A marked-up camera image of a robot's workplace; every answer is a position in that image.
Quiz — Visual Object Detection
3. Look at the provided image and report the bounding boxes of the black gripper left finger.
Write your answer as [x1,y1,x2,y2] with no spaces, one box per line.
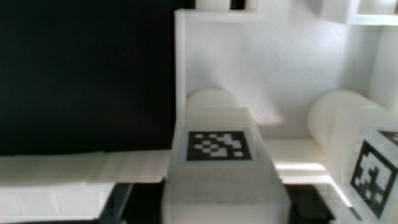
[104,183,164,224]

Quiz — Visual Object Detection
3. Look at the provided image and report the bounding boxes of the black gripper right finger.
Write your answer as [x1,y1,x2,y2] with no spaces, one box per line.
[285,184,335,224]

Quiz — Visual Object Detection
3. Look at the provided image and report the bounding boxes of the white tagged leg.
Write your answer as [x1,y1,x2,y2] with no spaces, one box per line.
[162,88,290,224]

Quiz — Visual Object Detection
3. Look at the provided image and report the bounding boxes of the white chair seat part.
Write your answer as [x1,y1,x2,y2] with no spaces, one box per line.
[175,0,398,184]

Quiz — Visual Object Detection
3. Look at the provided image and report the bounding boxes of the white chair leg with tag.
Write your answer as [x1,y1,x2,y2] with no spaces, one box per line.
[308,90,398,224]

